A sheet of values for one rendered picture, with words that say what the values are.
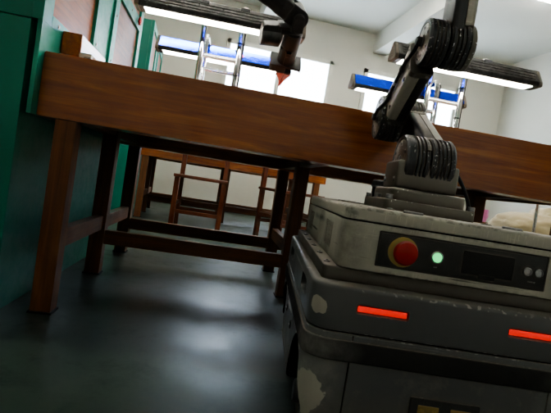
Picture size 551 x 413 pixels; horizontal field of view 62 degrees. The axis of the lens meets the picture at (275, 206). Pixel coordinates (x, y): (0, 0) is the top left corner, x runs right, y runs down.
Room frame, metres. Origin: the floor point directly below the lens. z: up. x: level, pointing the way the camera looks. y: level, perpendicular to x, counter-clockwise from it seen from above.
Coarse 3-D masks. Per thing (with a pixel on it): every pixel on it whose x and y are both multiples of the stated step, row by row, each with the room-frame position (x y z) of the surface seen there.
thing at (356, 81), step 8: (352, 80) 2.34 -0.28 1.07; (360, 80) 2.34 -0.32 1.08; (368, 80) 2.36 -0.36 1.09; (376, 80) 2.37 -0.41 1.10; (384, 80) 2.38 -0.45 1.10; (352, 88) 2.39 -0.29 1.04; (368, 88) 2.34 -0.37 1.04; (376, 88) 2.34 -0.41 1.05; (384, 88) 2.35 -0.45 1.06; (432, 96) 2.39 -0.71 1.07; (440, 96) 2.40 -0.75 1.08; (448, 96) 2.41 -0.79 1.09; (456, 96) 2.43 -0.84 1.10; (464, 96) 2.44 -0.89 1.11; (464, 104) 2.41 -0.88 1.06
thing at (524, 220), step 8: (496, 216) 4.00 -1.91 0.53; (504, 216) 3.91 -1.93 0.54; (512, 216) 3.84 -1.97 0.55; (520, 216) 3.82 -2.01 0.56; (528, 216) 3.81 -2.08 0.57; (544, 216) 3.85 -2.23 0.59; (488, 224) 4.08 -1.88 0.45; (496, 224) 3.97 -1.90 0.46; (504, 224) 3.87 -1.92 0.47; (512, 224) 3.79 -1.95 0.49; (520, 224) 3.75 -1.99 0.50; (528, 224) 3.74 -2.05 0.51; (536, 224) 3.73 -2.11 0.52; (544, 224) 3.75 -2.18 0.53; (536, 232) 3.72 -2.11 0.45; (544, 232) 3.72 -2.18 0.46
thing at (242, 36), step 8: (200, 0) 1.70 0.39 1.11; (240, 32) 1.88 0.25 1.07; (200, 40) 1.86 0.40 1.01; (240, 40) 1.88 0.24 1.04; (200, 48) 1.86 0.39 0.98; (240, 48) 1.88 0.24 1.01; (200, 56) 1.86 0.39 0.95; (208, 56) 1.87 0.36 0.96; (216, 56) 1.87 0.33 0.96; (240, 56) 1.88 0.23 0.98; (200, 64) 1.86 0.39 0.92; (240, 64) 1.89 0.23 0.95; (200, 72) 1.87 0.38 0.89; (232, 80) 1.88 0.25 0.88
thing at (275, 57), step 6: (282, 48) 1.44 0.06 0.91; (270, 54) 1.51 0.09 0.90; (276, 54) 1.51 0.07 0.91; (282, 54) 1.46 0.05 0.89; (288, 54) 1.45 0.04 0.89; (294, 54) 1.45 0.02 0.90; (270, 60) 1.48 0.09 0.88; (276, 60) 1.49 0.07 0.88; (282, 60) 1.47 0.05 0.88; (288, 60) 1.46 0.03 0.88; (294, 60) 1.48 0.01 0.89; (300, 60) 1.52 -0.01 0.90; (270, 66) 1.48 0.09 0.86; (282, 66) 1.48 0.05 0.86; (288, 66) 1.48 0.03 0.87; (294, 66) 1.49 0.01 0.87; (300, 66) 1.49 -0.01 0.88
